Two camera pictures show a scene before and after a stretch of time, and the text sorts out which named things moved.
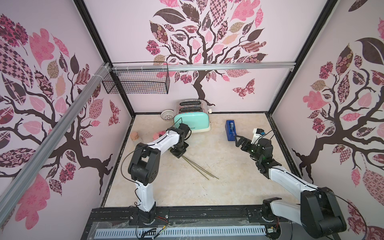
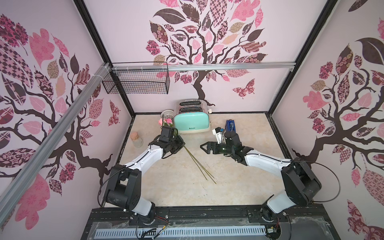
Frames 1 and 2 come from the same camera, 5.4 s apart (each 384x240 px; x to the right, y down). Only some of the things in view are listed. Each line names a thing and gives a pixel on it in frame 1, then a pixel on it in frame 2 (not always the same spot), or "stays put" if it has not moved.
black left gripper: [178, 154] → [181, 143]
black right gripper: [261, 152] → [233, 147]
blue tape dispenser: [230, 129] stays put
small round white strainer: [167, 114] stays put
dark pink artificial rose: [186, 159] → [168, 121]
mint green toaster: [194, 112] stays put
